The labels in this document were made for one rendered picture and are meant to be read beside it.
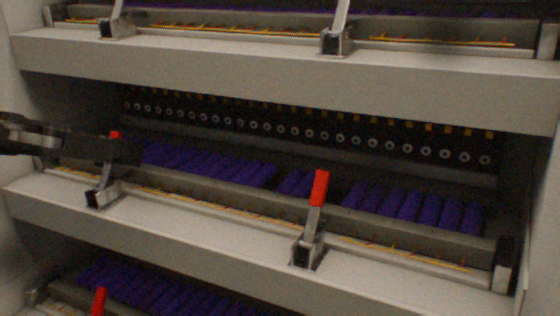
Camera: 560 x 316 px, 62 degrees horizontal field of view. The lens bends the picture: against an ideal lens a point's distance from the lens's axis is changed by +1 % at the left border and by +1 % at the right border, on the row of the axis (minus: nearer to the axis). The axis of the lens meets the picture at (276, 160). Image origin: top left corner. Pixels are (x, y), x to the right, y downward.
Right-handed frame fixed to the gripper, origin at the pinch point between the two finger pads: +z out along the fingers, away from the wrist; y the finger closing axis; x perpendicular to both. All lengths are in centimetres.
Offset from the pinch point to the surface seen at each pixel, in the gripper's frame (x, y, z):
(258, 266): -8.0, 22.7, -1.3
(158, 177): -2.3, 4.5, 4.2
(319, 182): 1.0, 26.8, -0.1
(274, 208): -2.8, 20.6, 4.5
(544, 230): 0.8, 45.2, -2.9
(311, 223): -2.9, 26.8, -0.3
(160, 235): -7.8, 10.7, -1.3
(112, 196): -5.5, 1.2, 0.7
